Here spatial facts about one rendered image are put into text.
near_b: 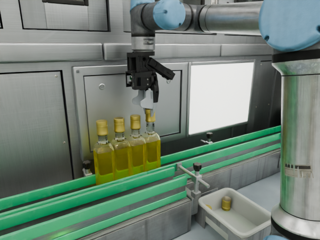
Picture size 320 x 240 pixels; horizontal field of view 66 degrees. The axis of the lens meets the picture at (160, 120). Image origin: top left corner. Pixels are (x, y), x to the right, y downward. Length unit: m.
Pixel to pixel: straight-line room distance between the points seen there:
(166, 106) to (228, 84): 0.36
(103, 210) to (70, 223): 0.09
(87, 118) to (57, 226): 0.37
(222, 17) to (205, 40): 0.47
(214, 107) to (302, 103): 0.80
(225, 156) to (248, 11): 0.64
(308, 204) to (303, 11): 0.29
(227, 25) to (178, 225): 0.65
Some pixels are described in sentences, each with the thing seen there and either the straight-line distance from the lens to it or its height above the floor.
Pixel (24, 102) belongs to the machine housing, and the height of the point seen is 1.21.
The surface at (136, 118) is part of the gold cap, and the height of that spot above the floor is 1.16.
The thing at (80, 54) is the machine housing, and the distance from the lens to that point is 0.87.
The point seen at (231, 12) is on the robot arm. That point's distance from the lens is 0.68.
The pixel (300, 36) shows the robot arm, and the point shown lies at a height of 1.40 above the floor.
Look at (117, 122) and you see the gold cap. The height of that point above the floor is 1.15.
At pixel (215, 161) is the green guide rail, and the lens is 1.06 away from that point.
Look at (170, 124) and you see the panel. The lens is 1.06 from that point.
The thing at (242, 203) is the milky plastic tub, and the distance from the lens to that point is 1.02.
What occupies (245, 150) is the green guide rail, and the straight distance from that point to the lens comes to 1.19.
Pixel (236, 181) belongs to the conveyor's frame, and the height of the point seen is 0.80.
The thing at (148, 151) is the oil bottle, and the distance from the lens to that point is 0.86.
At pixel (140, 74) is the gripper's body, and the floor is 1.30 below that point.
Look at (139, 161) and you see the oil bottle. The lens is 0.85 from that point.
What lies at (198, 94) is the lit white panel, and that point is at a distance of 1.12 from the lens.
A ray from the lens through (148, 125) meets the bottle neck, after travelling 0.85.
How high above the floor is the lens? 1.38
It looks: 17 degrees down
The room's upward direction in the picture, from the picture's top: straight up
